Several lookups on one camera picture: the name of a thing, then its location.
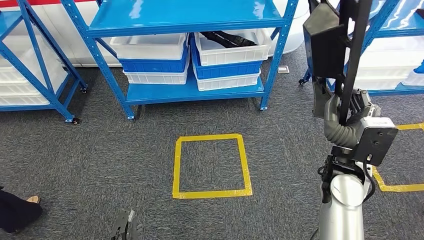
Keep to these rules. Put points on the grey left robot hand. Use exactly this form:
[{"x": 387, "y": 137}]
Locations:
[{"x": 136, "y": 230}]

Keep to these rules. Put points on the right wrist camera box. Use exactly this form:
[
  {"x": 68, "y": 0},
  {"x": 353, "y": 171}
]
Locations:
[{"x": 377, "y": 145}]

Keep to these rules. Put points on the black plastic parts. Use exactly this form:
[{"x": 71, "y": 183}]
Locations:
[{"x": 228, "y": 39}]

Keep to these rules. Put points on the white floor outlet plate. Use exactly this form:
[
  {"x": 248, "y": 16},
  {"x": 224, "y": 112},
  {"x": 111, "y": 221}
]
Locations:
[{"x": 283, "y": 69}]

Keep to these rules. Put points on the black plastic frame part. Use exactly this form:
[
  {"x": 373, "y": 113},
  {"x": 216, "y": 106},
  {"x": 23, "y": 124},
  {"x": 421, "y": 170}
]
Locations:
[{"x": 326, "y": 49}]

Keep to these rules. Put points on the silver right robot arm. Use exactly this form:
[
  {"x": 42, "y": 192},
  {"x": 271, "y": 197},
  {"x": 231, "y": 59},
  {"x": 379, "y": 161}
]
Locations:
[{"x": 341, "y": 205}]

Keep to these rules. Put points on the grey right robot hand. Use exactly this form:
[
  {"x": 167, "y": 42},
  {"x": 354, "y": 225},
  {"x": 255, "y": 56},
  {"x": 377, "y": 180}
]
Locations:
[{"x": 366, "y": 106}]

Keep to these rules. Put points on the person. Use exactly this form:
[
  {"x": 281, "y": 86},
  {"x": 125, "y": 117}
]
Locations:
[{"x": 16, "y": 212}]

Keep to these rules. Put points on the blue metal shelf rack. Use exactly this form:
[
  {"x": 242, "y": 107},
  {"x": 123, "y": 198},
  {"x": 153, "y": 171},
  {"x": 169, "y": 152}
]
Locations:
[
  {"x": 61, "y": 109},
  {"x": 185, "y": 16},
  {"x": 404, "y": 33}
]

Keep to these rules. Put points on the yellow floor tape square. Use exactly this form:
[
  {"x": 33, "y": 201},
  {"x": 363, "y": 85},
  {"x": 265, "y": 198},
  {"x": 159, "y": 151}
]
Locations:
[
  {"x": 397, "y": 188},
  {"x": 212, "y": 193}
]

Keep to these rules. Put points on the white car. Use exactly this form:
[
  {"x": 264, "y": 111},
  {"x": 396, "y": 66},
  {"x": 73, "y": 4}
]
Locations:
[{"x": 64, "y": 33}]

